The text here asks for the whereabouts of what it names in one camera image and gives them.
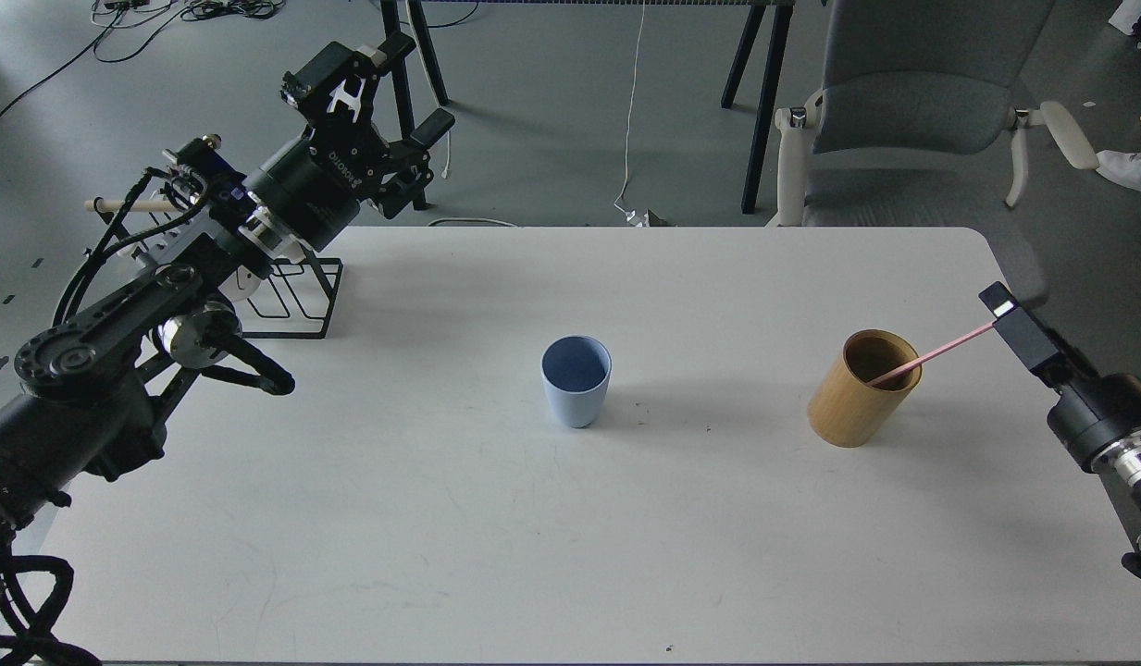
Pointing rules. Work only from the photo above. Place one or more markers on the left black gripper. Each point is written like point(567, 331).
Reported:
point(314, 184)

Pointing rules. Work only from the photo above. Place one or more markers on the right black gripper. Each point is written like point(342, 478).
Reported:
point(1091, 413)

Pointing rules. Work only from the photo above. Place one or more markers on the pink chopstick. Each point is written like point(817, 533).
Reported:
point(905, 369)

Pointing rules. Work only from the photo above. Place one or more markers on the blue plastic cup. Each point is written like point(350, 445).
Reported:
point(576, 373)

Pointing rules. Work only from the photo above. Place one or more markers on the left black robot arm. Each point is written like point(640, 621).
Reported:
point(145, 316)

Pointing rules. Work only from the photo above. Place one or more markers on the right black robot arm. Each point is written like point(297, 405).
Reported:
point(1119, 469)

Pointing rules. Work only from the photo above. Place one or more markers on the bamboo wooden cup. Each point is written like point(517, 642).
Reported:
point(846, 410)

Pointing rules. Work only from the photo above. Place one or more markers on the black table legs left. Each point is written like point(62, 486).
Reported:
point(409, 18)

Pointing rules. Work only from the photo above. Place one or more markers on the black table legs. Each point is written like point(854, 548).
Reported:
point(781, 13)
point(409, 18)

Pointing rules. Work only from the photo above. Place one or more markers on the white mug front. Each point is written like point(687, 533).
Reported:
point(239, 285)

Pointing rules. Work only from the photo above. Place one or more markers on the black table legs right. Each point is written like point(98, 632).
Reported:
point(781, 13)

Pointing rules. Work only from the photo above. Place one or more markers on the black wire mug rack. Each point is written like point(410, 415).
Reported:
point(294, 301)

